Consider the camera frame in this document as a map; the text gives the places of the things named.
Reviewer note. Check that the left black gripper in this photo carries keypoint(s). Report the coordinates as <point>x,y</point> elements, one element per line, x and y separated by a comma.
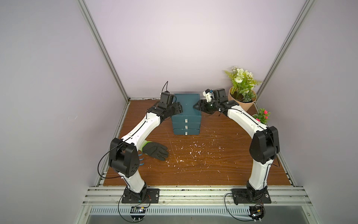
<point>177,108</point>

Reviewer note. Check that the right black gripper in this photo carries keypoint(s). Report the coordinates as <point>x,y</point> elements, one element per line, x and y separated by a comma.
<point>203,105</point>

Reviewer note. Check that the teal three-drawer cabinet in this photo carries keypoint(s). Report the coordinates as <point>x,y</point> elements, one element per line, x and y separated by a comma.
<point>188,122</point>

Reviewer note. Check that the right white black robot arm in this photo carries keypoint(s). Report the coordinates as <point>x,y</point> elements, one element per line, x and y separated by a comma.
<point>265,140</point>

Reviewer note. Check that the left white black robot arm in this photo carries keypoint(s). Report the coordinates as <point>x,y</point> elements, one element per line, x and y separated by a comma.
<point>123,155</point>

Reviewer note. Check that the large white-flower potted plant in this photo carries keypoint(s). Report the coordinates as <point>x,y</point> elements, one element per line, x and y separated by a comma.
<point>243,84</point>

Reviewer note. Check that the black green work glove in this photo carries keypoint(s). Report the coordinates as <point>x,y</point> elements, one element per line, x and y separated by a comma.
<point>155,150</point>

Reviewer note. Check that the small pink-flower potted plant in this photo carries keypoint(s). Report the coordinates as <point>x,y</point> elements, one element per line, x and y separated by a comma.
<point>262,116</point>

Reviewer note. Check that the left electronics board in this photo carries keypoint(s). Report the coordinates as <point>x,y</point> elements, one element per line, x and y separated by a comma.
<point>137,213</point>

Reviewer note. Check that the electronics board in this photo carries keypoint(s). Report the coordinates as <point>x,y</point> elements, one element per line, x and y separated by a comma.
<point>257,212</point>
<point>137,213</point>

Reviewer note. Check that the right electronics board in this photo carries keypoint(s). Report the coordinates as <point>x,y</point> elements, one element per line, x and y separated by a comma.
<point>257,212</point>

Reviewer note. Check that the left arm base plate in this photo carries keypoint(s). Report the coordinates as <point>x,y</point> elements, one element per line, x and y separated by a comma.
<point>150,195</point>

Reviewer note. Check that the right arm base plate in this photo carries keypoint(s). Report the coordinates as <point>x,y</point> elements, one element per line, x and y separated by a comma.
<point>244,196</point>

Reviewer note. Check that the aluminium front rail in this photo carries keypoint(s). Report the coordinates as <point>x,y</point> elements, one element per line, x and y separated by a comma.
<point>199,195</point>

